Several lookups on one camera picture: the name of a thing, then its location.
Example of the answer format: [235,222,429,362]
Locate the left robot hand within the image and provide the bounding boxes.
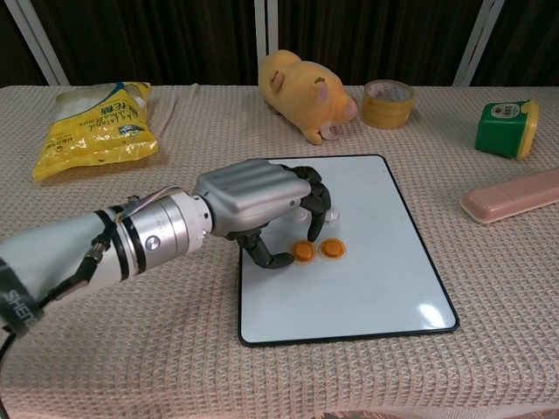
[193,159,334,270]

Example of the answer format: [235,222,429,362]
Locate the orange round magnet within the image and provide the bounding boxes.
[290,240,317,264]
[318,237,349,262]

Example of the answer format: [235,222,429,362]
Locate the yellow plush hamster toy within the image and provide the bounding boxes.
[258,49,359,146]

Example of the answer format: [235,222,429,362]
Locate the yellowish packing tape roll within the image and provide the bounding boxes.
[360,79,417,129]

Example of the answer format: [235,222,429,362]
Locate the yellow snack bag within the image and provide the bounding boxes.
[32,80,159,182]

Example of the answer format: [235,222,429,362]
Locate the pink waffle tablecloth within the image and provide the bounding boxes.
[0,84,559,419]

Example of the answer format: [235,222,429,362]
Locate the pink oblong case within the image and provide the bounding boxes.
[459,168,559,225]

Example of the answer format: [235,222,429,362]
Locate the green container yellow lid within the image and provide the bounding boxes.
[474,99,541,161]

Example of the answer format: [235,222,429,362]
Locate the white magnetic board black frame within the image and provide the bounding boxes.
[238,154,460,348]

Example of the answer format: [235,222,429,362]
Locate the white metal frame bar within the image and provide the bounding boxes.
[254,0,280,71]
[452,0,506,87]
[3,0,71,87]

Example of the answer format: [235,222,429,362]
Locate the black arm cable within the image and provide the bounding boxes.
[0,237,110,419]

